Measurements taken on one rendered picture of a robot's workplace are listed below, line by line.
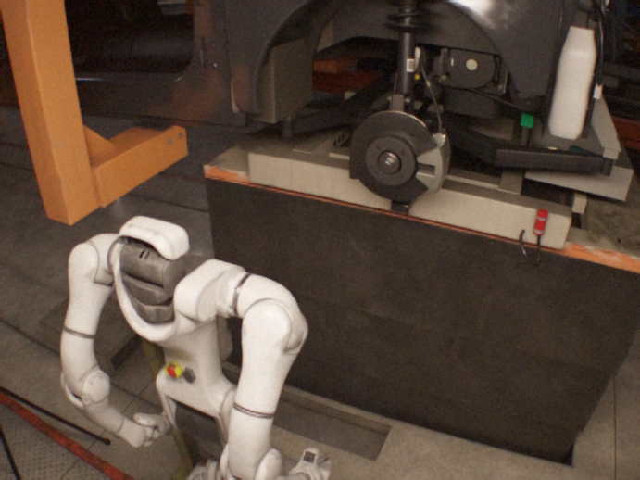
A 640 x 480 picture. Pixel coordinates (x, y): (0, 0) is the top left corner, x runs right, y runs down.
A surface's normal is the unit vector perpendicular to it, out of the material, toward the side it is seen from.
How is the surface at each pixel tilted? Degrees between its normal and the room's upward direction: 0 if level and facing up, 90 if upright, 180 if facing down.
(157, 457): 0
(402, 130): 90
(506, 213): 90
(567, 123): 99
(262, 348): 63
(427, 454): 0
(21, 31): 90
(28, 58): 90
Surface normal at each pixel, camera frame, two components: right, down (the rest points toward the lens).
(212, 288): 0.91, 0.22
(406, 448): 0.00, -0.85
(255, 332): -0.36, -0.07
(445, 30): -0.46, 0.47
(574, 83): -0.39, 0.65
